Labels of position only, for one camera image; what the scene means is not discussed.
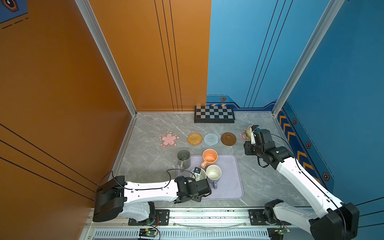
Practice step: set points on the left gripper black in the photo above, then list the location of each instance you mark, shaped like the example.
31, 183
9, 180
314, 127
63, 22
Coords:
198, 199

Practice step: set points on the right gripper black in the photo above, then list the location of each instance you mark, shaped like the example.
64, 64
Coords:
246, 147

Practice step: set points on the yellow mug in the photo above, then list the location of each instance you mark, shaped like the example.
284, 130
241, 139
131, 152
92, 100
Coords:
249, 133

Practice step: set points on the white mug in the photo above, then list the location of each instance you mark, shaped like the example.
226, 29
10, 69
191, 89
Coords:
204, 175

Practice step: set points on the pink flower coaster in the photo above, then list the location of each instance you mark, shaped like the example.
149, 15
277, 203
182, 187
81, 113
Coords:
243, 135
169, 140

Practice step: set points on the lavender mug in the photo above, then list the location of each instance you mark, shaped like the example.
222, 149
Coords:
214, 174

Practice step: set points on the brown wooden round coaster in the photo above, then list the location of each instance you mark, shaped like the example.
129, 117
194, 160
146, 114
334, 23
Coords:
228, 139

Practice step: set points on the yellow rattan round coaster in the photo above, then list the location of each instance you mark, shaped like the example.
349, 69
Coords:
195, 139

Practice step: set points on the grey woven round coaster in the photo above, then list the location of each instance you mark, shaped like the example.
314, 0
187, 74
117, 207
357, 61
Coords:
211, 139

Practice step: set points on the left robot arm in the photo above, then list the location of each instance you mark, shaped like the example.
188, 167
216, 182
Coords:
137, 200

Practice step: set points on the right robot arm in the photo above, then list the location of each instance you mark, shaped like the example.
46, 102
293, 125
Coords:
331, 220

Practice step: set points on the grey mug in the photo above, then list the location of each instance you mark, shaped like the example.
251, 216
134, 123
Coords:
184, 159

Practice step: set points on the orange mug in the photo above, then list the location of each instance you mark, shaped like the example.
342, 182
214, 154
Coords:
210, 156

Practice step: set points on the lavender silicone tray mat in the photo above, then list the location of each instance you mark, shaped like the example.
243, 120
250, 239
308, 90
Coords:
230, 184

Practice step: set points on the green circuit board left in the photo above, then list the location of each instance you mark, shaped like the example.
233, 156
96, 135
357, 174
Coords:
148, 233

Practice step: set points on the black white chessboard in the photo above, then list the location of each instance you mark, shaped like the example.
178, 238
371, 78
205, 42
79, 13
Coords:
214, 114

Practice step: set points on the circuit board right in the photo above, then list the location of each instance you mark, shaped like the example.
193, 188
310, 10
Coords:
278, 234

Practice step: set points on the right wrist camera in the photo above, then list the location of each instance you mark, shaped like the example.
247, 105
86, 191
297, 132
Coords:
254, 129

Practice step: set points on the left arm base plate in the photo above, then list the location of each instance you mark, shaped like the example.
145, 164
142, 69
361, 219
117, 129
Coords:
156, 218

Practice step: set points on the aluminium front rail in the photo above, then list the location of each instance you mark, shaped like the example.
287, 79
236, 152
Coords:
227, 223

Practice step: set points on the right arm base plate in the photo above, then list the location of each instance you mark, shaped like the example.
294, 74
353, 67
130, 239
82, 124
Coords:
257, 218

